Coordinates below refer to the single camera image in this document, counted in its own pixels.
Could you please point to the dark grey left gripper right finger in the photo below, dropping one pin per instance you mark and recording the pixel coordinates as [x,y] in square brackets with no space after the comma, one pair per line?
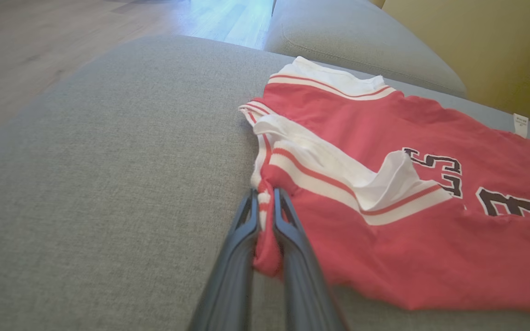
[302,285]

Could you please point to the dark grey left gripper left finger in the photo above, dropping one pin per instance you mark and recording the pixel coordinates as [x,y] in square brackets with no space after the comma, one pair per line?
[233,276]

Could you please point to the red jersey with white trim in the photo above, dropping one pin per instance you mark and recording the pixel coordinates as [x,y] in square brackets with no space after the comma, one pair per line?
[384,253]

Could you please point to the grey sofa chaise cushion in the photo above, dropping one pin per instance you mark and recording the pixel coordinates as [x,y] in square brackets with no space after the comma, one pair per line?
[108,184]

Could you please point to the large grey sofa seat cushion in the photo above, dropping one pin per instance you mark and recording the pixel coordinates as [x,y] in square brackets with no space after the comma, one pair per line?
[361,41]

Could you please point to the large yellow sofa back cushion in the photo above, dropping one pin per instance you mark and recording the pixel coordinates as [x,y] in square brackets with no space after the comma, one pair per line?
[476,55]

